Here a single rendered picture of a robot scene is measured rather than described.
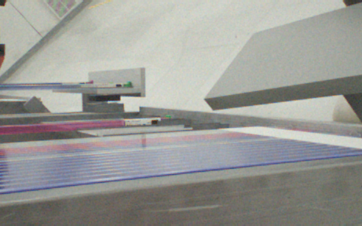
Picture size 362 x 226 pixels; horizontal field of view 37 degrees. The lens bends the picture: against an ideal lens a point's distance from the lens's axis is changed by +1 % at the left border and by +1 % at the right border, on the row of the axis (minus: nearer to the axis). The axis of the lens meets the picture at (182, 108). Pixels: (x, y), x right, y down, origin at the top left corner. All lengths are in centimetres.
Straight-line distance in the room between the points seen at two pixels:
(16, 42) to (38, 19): 51
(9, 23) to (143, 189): 830
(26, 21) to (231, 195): 834
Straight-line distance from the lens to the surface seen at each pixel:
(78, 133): 78
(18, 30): 859
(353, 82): 96
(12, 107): 176
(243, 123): 74
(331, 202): 39
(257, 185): 35
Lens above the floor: 106
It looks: 21 degrees down
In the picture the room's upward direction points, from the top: 40 degrees counter-clockwise
